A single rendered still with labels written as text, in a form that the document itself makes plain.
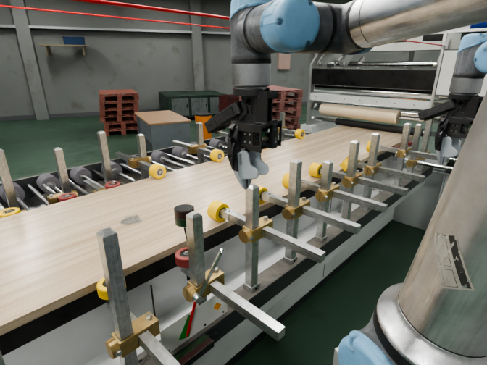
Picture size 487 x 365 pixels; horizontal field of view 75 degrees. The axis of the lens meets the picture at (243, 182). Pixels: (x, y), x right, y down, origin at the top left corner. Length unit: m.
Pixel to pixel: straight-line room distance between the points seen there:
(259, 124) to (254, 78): 0.08
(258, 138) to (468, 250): 0.42
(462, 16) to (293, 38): 0.20
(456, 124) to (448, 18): 0.65
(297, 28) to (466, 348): 0.41
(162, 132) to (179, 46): 6.13
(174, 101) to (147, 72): 2.03
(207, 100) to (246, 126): 8.56
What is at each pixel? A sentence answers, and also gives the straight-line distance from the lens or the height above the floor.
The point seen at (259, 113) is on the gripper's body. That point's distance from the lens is 0.61.
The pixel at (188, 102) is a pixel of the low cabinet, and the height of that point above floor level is 0.49.
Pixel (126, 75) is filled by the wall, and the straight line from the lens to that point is 10.67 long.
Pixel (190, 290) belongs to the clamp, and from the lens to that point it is 1.04.
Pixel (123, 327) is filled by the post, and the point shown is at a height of 0.88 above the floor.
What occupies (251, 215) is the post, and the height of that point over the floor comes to 1.02.
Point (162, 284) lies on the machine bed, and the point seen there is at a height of 0.75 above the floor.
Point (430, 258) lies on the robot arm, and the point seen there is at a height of 1.37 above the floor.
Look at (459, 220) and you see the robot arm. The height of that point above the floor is 1.41.
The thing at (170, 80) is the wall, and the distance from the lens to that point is 10.80.
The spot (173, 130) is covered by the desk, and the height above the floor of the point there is 0.54.
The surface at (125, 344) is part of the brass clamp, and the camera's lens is 0.98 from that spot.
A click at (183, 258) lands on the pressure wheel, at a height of 0.91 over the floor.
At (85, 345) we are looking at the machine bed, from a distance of 1.23.
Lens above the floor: 1.52
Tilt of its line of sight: 21 degrees down
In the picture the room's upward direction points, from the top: straight up
